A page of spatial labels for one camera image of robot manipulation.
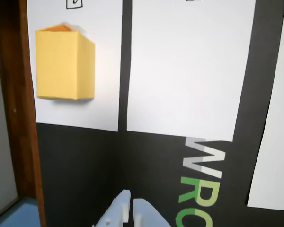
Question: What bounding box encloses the white paper sheet marked 1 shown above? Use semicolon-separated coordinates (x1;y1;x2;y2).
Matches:
126;0;256;142

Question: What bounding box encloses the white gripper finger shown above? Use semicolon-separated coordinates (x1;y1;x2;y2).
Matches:
133;198;171;227
92;189;132;227

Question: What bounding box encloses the white paper sheet marked 2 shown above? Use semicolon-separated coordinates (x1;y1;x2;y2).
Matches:
26;0;123;132

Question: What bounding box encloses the yellow paper box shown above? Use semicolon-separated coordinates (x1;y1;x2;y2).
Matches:
35;22;96;101

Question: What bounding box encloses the white paper sheet marked HOME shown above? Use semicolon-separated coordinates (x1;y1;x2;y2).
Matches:
247;0;284;210

